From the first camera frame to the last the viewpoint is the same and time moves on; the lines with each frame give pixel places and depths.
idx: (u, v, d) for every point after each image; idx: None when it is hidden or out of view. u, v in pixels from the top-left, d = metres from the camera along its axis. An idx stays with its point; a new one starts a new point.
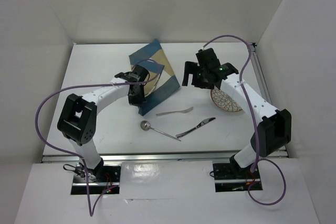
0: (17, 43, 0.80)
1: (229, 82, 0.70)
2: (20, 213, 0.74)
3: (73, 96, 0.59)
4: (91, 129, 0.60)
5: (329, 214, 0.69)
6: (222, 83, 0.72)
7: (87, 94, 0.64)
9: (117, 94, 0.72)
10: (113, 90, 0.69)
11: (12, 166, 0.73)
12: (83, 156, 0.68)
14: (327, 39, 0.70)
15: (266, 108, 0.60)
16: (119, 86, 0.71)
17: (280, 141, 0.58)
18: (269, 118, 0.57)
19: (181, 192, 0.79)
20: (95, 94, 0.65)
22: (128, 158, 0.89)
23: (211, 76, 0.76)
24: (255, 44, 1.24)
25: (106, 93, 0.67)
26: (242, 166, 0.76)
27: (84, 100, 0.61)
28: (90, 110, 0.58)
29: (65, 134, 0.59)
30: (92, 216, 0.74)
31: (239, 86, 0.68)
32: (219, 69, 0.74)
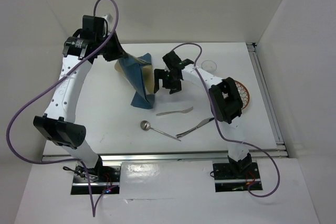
0: (17, 44, 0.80)
1: (186, 70, 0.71)
2: (21, 213, 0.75)
3: (40, 118, 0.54)
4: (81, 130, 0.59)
5: (329, 215, 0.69)
6: (183, 73, 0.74)
7: (52, 108, 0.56)
9: (80, 78, 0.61)
10: (72, 83, 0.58)
11: (13, 167, 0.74)
12: (81, 158, 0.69)
14: (327, 39, 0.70)
15: (214, 80, 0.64)
16: (76, 72, 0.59)
17: (234, 105, 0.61)
18: (216, 85, 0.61)
19: (180, 192, 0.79)
20: (58, 103, 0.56)
22: (126, 158, 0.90)
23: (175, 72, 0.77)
24: (255, 44, 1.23)
25: (67, 94, 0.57)
26: (235, 159, 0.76)
27: (51, 119, 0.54)
28: (66, 131, 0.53)
29: (57, 142, 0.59)
30: (93, 216, 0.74)
31: (194, 71, 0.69)
32: (179, 64, 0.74)
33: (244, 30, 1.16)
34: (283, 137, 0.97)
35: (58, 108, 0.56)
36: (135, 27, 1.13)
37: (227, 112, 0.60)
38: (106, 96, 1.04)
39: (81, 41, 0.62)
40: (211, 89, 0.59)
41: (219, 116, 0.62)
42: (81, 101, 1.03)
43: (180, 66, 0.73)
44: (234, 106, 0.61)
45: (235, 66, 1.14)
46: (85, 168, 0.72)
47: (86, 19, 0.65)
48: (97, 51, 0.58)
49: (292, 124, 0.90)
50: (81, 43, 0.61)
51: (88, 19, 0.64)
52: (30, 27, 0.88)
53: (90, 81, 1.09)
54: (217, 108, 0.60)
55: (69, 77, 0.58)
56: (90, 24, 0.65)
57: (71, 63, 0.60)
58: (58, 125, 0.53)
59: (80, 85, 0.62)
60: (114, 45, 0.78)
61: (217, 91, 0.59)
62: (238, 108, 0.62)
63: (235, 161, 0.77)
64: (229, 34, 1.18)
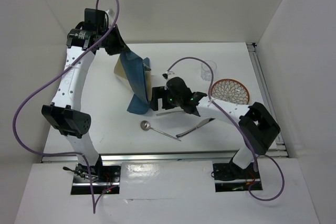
0: (16, 43, 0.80)
1: (202, 104, 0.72)
2: (20, 213, 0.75)
3: (46, 106, 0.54)
4: (86, 118, 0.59)
5: (329, 215, 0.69)
6: (199, 109, 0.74)
7: (59, 98, 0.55)
9: (84, 69, 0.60)
10: (77, 72, 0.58)
11: (12, 167, 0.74)
12: (83, 152, 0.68)
14: (327, 39, 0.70)
15: (239, 109, 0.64)
16: (81, 62, 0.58)
17: (271, 133, 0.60)
18: (245, 115, 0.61)
19: (180, 192, 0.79)
20: (64, 92, 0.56)
22: (125, 158, 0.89)
23: (188, 108, 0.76)
24: (255, 44, 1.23)
25: (73, 83, 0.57)
26: (243, 167, 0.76)
27: (58, 107, 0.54)
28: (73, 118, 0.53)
29: (64, 131, 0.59)
30: (94, 213, 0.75)
31: (212, 104, 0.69)
32: (191, 99, 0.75)
33: (245, 30, 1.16)
34: (282, 137, 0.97)
35: (65, 97, 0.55)
36: (135, 27, 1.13)
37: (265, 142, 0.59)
38: (107, 95, 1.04)
39: (84, 32, 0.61)
40: (242, 123, 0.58)
41: (259, 149, 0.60)
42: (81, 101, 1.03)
43: (195, 103, 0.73)
44: (268, 134, 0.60)
45: (235, 66, 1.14)
46: (87, 167, 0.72)
47: (87, 11, 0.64)
48: (101, 40, 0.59)
49: (292, 124, 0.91)
50: (83, 34, 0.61)
51: (90, 11, 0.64)
52: (30, 27, 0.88)
53: (90, 81, 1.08)
54: (255, 142, 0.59)
55: (74, 67, 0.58)
56: (91, 17, 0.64)
57: (75, 53, 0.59)
58: (64, 113, 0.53)
59: (84, 76, 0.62)
60: (116, 40, 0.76)
61: (249, 123, 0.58)
62: (275, 135, 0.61)
63: (241, 167, 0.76)
64: (229, 34, 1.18)
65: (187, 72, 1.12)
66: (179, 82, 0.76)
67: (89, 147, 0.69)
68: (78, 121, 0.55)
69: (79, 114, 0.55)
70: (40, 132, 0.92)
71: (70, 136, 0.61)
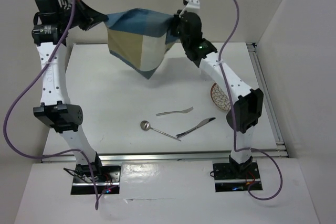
0: (17, 43, 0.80)
1: (208, 61, 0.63)
2: (20, 213, 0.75)
3: (39, 108, 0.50)
4: (77, 109, 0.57)
5: (329, 215, 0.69)
6: (202, 62, 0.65)
7: (48, 98, 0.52)
9: (62, 61, 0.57)
10: (58, 67, 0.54)
11: (13, 167, 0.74)
12: (81, 149, 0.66)
14: (326, 39, 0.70)
15: (241, 88, 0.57)
16: (56, 56, 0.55)
17: (251, 117, 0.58)
18: (243, 96, 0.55)
19: (180, 192, 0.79)
20: (51, 89, 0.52)
22: (115, 158, 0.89)
23: (191, 54, 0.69)
24: (255, 44, 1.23)
25: (56, 78, 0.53)
26: (239, 161, 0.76)
27: (49, 106, 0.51)
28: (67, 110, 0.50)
29: (58, 128, 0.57)
30: (96, 210, 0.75)
31: (218, 66, 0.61)
32: (198, 47, 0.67)
33: (244, 30, 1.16)
34: (283, 137, 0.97)
35: (53, 95, 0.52)
36: None
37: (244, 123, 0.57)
38: (106, 95, 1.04)
39: (49, 25, 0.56)
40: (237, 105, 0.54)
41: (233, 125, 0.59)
42: (80, 101, 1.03)
43: (202, 51, 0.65)
44: (251, 116, 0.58)
45: (235, 66, 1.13)
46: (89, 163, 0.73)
47: (39, 0, 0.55)
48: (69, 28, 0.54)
49: (292, 124, 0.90)
50: (49, 28, 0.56)
51: None
52: (28, 27, 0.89)
53: (90, 81, 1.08)
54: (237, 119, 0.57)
55: (52, 64, 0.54)
56: (45, 4, 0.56)
57: (47, 49, 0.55)
58: (58, 109, 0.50)
59: (64, 68, 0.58)
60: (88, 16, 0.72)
61: (243, 105, 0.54)
62: (253, 119, 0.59)
63: (238, 163, 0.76)
64: (229, 33, 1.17)
65: (187, 72, 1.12)
66: (195, 21, 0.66)
67: (86, 142, 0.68)
68: (73, 113, 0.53)
69: (72, 106, 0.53)
70: (40, 132, 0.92)
71: (65, 131, 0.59)
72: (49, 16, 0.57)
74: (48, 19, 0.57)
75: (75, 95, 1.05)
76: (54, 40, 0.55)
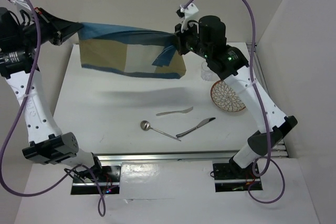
0: None
1: (240, 80, 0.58)
2: (21, 213, 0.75)
3: (30, 148, 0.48)
4: (71, 136, 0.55)
5: (329, 215, 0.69)
6: (230, 78, 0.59)
7: (37, 134, 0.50)
9: (41, 91, 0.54)
10: (38, 98, 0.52)
11: (12, 167, 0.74)
12: (82, 162, 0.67)
14: (326, 39, 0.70)
15: (276, 115, 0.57)
16: (34, 86, 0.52)
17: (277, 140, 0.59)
18: (279, 127, 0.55)
19: (180, 192, 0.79)
20: (38, 124, 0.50)
22: (113, 158, 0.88)
23: (215, 66, 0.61)
24: (255, 44, 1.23)
25: (40, 110, 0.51)
26: (242, 166, 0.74)
27: (41, 142, 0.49)
28: (61, 142, 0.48)
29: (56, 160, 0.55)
30: (103, 216, 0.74)
31: (251, 86, 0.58)
32: (227, 57, 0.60)
33: (244, 30, 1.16)
34: (283, 137, 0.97)
35: (42, 128, 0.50)
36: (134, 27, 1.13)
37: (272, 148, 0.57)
38: (106, 95, 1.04)
39: (14, 53, 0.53)
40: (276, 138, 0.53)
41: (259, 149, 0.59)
42: (80, 101, 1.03)
43: (233, 62, 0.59)
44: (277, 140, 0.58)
45: None
46: (90, 170, 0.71)
47: None
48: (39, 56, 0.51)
49: None
50: (15, 55, 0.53)
51: None
52: None
53: (90, 81, 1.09)
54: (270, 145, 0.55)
55: (31, 95, 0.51)
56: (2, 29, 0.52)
57: (22, 81, 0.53)
58: (52, 144, 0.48)
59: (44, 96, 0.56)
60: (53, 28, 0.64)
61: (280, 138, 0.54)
62: None
63: (241, 167, 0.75)
64: (229, 33, 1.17)
65: (187, 72, 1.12)
66: (218, 25, 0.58)
67: (84, 155, 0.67)
68: (68, 146, 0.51)
69: (65, 136, 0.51)
70: None
71: (63, 159, 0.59)
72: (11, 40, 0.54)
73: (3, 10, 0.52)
74: (8, 44, 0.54)
75: (75, 95, 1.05)
76: (27, 72, 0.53)
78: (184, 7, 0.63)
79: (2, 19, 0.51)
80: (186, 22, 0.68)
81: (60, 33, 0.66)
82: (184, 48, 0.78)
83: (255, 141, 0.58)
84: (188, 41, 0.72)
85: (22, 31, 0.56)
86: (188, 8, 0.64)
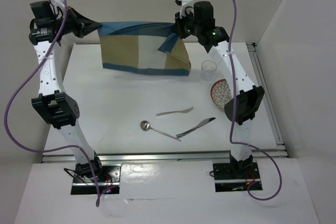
0: (15, 43, 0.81)
1: (218, 50, 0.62)
2: (20, 213, 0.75)
3: (37, 99, 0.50)
4: (75, 104, 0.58)
5: (329, 215, 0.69)
6: (211, 49, 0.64)
7: (45, 89, 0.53)
9: (57, 60, 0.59)
10: (54, 62, 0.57)
11: (12, 166, 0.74)
12: (79, 145, 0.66)
14: (326, 39, 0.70)
15: (245, 82, 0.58)
16: (53, 52, 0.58)
17: (248, 110, 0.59)
18: (245, 92, 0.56)
19: (180, 192, 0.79)
20: (48, 81, 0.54)
22: (114, 157, 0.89)
23: (202, 40, 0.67)
24: (255, 44, 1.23)
25: (53, 71, 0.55)
26: (238, 159, 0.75)
27: (48, 95, 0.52)
28: (64, 97, 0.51)
29: (58, 124, 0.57)
30: (97, 206, 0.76)
31: (228, 56, 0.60)
32: (212, 33, 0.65)
33: (244, 30, 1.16)
34: (283, 137, 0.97)
35: (51, 85, 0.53)
36: None
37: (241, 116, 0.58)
38: (106, 95, 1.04)
39: (45, 29, 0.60)
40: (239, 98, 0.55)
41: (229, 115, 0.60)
42: (81, 100, 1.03)
43: (216, 36, 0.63)
44: (248, 110, 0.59)
45: None
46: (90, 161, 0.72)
47: (33, 8, 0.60)
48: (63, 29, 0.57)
49: (292, 124, 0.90)
50: (45, 30, 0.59)
51: (37, 7, 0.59)
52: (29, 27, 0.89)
53: (90, 81, 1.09)
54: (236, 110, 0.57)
55: (49, 59, 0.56)
56: (40, 11, 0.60)
57: (44, 46, 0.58)
58: (56, 98, 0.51)
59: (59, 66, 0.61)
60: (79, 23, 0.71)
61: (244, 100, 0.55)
62: (251, 113, 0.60)
63: (237, 160, 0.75)
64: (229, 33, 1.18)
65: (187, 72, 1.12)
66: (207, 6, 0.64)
67: (84, 139, 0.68)
68: (70, 105, 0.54)
69: (70, 97, 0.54)
70: (39, 132, 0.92)
71: (63, 127, 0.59)
72: (44, 22, 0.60)
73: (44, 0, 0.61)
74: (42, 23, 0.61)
75: (75, 95, 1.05)
76: (50, 40, 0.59)
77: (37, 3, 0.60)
78: None
79: (42, 4, 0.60)
80: (184, 9, 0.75)
81: (83, 25, 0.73)
82: (183, 32, 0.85)
83: (228, 108, 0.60)
84: (185, 24, 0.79)
85: (55, 20, 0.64)
86: None
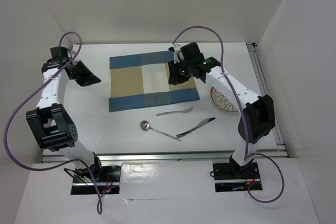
0: (14, 44, 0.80)
1: (213, 74, 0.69)
2: (20, 213, 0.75)
3: (31, 112, 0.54)
4: (73, 126, 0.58)
5: (329, 215, 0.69)
6: (207, 76, 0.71)
7: (44, 103, 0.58)
9: (61, 84, 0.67)
10: (57, 83, 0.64)
11: (12, 167, 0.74)
12: (79, 157, 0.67)
14: (327, 39, 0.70)
15: (248, 95, 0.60)
16: (58, 76, 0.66)
17: (265, 126, 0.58)
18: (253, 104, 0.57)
19: (181, 192, 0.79)
20: (48, 96, 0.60)
22: (114, 159, 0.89)
23: (196, 71, 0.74)
24: (255, 44, 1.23)
25: (54, 89, 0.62)
26: (241, 164, 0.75)
27: (45, 107, 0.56)
28: (61, 110, 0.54)
29: (54, 146, 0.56)
30: (99, 213, 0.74)
31: (223, 77, 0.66)
32: (203, 63, 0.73)
33: (244, 30, 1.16)
34: (282, 137, 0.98)
35: (49, 99, 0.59)
36: (134, 27, 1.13)
37: (257, 134, 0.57)
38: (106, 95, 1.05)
39: (55, 61, 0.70)
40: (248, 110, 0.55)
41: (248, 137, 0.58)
42: (81, 100, 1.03)
43: (207, 66, 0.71)
44: (265, 127, 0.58)
45: (234, 66, 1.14)
46: (88, 168, 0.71)
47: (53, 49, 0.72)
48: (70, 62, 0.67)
49: (292, 124, 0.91)
50: (55, 62, 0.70)
51: (55, 49, 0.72)
52: (29, 28, 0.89)
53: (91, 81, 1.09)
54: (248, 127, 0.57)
55: (54, 79, 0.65)
56: (56, 52, 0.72)
57: (51, 72, 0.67)
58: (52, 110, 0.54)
59: (62, 90, 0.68)
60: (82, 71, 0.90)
61: (255, 113, 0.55)
62: (268, 129, 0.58)
63: (240, 165, 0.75)
64: (229, 33, 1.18)
65: None
66: (192, 45, 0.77)
67: (85, 151, 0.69)
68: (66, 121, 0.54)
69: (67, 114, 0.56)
70: None
71: (61, 148, 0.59)
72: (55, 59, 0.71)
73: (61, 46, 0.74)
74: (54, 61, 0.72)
75: (75, 95, 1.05)
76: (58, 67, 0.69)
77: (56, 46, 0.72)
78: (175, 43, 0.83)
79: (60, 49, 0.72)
80: (177, 54, 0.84)
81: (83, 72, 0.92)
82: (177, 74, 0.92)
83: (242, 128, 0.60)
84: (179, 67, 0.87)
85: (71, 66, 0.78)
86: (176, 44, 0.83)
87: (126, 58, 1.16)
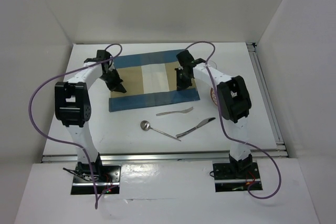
0: (15, 43, 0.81)
1: (197, 68, 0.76)
2: (20, 213, 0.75)
3: (61, 82, 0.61)
4: (88, 108, 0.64)
5: (329, 215, 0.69)
6: (194, 71, 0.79)
7: (73, 80, 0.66)
9: (93, 74, 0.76)
10: (91, 71, 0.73)
11: (12, 166, 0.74)
12: (83, 146, 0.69)
14: (327, 38, 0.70)
15: (223, 77, 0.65)
16: (94, 67, 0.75)
17: (242, 104, 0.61)
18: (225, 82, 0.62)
19: (181, 192, 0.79)
20: (79, 77, 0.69)
22: (114, 158, 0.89)
23: (186, 68, 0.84)
24: (255, 44, 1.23)
25: (86, 74, 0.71)
26: (237, 158, 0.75)
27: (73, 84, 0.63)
28: (83, 88, 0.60)
29: (65, 120, 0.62)
30: (95, 209, 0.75)
31: (205, 68, 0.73)
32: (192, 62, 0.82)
33: (244, 30, 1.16)
34: (283, 137, 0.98)
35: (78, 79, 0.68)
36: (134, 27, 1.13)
37: (233, 110, 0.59)
38: (106, 95, 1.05)
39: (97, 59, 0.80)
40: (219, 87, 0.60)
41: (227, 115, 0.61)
42: None
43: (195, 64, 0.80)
44: (242, 106, 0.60)
45: (234, 66, 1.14)
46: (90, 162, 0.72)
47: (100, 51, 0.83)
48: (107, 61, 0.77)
49: (292, 124, 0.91)
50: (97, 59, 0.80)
51: (100, 51, 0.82)
52: (29, 27, 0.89)
53: None
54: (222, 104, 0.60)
55: (89, 68, 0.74)
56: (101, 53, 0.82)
57: (90, 64, 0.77)
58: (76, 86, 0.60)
59: (92, 80, 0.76)
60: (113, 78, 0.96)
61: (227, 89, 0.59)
62: (245, 108, 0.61)
63: (237, 160, 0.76)
64: (229, 33, 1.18)
65: None
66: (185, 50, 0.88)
67: (90, 141, 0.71)
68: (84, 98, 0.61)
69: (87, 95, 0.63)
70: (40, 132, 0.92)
71: (71, 125, 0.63)
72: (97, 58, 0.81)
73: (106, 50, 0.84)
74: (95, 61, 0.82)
75: None
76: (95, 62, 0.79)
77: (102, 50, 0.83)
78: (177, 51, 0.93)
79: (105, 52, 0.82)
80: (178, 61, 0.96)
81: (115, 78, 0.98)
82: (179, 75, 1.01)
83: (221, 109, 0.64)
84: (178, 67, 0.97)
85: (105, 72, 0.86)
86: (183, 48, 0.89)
87: (126, 58, 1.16)
